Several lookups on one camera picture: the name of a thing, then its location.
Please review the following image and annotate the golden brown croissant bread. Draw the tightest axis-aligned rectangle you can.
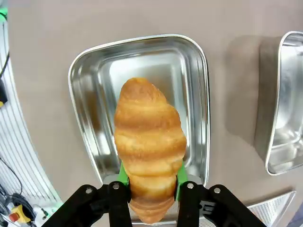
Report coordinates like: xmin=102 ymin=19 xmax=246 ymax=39
xmin=113 ymin=77 xmax=187 ymax=223

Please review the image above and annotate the silver metal tray right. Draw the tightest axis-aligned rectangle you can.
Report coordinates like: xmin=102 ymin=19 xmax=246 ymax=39
xmin=265 ymin=31 xmax=303 ymax=176

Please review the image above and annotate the stainless steel airtight container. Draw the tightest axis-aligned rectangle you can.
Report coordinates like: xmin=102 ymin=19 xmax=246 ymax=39
xmin=68 ymin=34 xmax=210 ymax=225

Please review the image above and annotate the yellow emergency stop box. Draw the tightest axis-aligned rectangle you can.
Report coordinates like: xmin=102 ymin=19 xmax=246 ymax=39
xmin=8 ymin=204 xmax=32 ymax=224

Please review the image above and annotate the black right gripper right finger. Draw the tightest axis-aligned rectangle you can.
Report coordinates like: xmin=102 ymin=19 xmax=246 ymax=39
xmin=174 ymin=163 xmax=267 ymax=227

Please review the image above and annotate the perforated metal tray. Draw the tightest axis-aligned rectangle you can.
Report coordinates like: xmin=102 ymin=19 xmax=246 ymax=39
xmin=199 ymin=190 xmax=297 ymax=227

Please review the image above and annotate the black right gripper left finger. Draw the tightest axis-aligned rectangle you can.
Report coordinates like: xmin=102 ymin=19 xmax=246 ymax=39
xmin=41 ymin=162 xmax=133 ymax=227

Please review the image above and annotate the black cable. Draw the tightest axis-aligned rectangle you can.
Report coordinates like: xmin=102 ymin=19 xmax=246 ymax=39
xmin=0 ymin=48 xmax=10 ymax=79

